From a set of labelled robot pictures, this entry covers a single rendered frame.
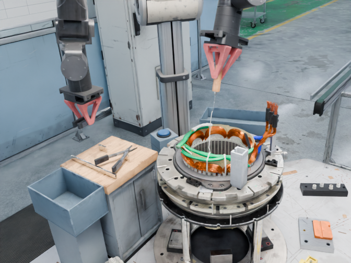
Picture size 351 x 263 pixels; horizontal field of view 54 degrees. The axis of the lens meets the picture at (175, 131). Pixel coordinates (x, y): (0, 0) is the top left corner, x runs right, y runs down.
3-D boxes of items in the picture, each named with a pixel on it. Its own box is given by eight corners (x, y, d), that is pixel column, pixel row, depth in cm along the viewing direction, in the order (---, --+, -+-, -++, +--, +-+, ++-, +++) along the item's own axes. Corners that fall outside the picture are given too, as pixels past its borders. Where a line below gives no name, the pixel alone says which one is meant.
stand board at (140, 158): (108, 195, 86) (106, 187, 85) (61, 172, 96) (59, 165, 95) (158, 158, 100) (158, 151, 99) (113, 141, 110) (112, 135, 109)
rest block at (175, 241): (186, 235, 103) (185, 230, 102) (183, 249, 98) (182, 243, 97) (172, 234, 104) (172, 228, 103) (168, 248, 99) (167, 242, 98)
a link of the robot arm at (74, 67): (93, 18, 82) (56, 16, 80) (95, 26, 72) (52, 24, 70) (94, 67, 88) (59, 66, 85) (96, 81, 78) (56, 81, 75)
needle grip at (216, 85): (218, 92, 78) (222, 65, 77) (211, 91, 78) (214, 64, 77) (220, 92, 79) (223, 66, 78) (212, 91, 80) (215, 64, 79)
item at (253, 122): (272, 180, 130) (278, 111, 117) (269, 198, 121) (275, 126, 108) (208, 171, 138) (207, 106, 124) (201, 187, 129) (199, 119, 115)
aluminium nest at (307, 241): (333, 253, 98) (335, 247, 97) (300, 248, 100) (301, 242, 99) (328, 224, 108) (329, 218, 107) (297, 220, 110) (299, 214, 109)
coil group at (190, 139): (191, 151, 90) (191, 137, 88) (186, 149, 91) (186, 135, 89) (205, 141, 94) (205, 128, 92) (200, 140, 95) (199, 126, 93)
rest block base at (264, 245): (257, 252, 97) (257, 249, 97) (245, 233, 104) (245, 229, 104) (273, 248, 98) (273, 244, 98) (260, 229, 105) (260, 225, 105)
